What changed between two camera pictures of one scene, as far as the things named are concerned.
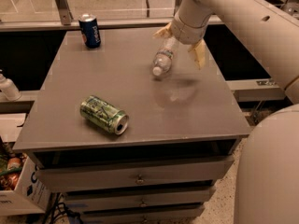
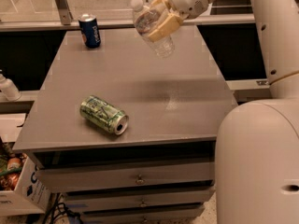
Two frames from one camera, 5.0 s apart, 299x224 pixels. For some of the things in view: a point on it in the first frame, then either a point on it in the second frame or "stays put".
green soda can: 104,113 stays put
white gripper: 186,32 to 188,0
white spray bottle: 7,88 stays put
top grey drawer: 135,174 stays put
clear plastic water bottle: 167,48 to 148,18
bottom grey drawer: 172,216 stays put
